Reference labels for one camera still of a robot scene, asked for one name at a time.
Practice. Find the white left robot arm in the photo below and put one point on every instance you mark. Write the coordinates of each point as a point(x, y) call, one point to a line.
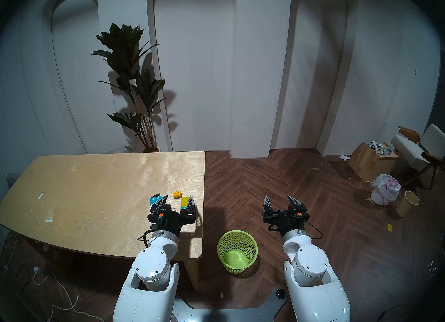
point(153, 265)

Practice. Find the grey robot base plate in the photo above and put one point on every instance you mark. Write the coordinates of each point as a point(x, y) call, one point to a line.
point(222, 314)

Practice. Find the bin with white plastic bag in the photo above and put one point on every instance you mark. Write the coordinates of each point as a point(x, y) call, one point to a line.
point(385, 187)

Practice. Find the wooden armchair with white cushions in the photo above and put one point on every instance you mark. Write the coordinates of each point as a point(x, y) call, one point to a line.
point(413, 152)

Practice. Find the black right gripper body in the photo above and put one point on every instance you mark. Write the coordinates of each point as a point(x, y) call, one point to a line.
point(283, 220)

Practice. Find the black base knob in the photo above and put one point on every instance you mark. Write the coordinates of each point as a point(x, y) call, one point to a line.
point(280, 293)

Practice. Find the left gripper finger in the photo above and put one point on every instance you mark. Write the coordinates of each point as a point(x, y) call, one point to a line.
point(191, 203)
point(163, 202)

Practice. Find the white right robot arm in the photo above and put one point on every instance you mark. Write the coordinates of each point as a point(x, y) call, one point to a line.
point(313, 265)

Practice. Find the blue and white carton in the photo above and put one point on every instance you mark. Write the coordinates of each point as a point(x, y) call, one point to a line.
point(155, 199)

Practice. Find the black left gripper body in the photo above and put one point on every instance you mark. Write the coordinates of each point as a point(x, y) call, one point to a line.
point(174, 218)

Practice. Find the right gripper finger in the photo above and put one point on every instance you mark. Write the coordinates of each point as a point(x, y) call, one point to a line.
point(267, 206)
point(293, 203)

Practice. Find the beige paper bucket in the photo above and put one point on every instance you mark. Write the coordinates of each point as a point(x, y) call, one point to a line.
point(406, 204)

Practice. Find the pile of paper scraps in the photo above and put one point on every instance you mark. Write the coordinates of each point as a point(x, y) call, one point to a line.
point(379, 147)

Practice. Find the green mesh trash bin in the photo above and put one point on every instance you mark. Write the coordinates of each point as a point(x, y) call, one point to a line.
point(240, 241)

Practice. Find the light wooden table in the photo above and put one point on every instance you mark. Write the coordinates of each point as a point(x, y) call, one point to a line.
point(97, 192)

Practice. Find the tall potted plant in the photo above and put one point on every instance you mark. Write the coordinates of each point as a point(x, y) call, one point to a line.
point(125, 57)

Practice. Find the yellow and blue package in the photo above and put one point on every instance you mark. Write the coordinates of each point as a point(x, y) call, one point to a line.
point(184, 202)

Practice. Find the yellow paper ball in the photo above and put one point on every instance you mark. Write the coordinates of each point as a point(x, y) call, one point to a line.
point(177, 194)

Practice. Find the wooden crate box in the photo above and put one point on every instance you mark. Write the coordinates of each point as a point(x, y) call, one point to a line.
point(366, 164)

